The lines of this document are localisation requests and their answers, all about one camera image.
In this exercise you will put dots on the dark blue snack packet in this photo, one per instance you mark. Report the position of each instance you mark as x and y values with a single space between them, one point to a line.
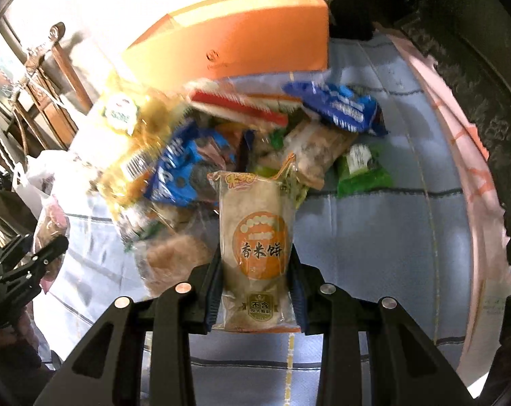
341 106

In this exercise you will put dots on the orange cardboard box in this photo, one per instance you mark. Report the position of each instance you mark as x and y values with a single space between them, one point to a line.
228 38

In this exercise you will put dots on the dark carved wooden bench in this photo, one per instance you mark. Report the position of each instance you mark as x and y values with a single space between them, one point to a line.
470 41

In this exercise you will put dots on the green snack packet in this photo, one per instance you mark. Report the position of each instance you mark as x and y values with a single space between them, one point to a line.
359 171

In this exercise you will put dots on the rice cracker packet orange label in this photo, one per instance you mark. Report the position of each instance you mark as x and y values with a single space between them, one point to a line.
256 221

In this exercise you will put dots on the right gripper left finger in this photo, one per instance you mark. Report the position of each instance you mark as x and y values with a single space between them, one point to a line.
190 307

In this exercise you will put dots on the blue cookie packet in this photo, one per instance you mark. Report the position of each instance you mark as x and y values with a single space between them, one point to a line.
181 173

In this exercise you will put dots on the pink floral cloth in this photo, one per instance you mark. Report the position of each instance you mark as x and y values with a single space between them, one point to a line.
491 270

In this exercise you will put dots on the clear round bread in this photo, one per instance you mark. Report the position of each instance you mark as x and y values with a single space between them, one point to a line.
166 256

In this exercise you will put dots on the yellow snack packet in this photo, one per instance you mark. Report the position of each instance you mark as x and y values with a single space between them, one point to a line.
145 122

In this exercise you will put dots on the blue checked tablecloth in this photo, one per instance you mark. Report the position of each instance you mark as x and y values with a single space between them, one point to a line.
411 242

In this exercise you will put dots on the brown carved wooden chair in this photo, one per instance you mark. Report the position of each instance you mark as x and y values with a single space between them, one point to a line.
45 94

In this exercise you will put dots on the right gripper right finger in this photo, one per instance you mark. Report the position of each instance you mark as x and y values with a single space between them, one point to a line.
322 308

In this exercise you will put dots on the red white striped packet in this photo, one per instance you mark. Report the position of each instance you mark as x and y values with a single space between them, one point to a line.
266 112

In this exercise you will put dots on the brown biscuit clear packet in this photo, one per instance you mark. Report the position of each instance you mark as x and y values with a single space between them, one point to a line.
316 148

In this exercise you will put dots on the white plastic bag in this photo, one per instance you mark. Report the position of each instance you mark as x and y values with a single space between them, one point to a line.
33 181

